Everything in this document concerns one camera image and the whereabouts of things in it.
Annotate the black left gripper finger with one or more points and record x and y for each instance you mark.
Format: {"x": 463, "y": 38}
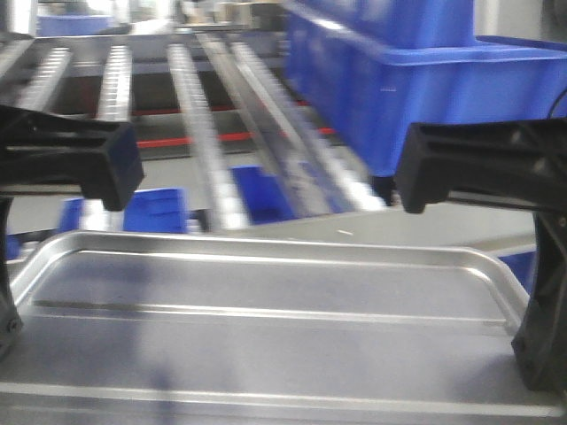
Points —
{"x": 11, "y": 323}

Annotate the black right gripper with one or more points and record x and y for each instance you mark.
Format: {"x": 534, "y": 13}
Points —
{"x": 515, "y": 164}

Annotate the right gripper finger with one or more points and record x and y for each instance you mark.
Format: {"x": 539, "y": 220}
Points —
{"x": 540, "y": 342}

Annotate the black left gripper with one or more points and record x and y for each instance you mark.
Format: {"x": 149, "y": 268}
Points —
{"x": 43, "y": 153}

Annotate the silver metal tray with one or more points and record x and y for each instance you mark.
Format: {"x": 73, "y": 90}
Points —
{"x": 155, "y": 329}

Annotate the blue bin on right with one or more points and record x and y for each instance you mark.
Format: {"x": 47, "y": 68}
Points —
{"x": 371, "y": 68}

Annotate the red metal frame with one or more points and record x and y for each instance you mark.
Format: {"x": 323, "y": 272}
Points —
{"x": 164, "y": 128}

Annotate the white roller conveyor rail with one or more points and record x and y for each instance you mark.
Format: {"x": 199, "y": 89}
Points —
{"x": 226, "y": 209}

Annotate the steel divider rail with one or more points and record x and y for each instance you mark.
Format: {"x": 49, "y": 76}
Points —
{"x": 314, "y": 178}

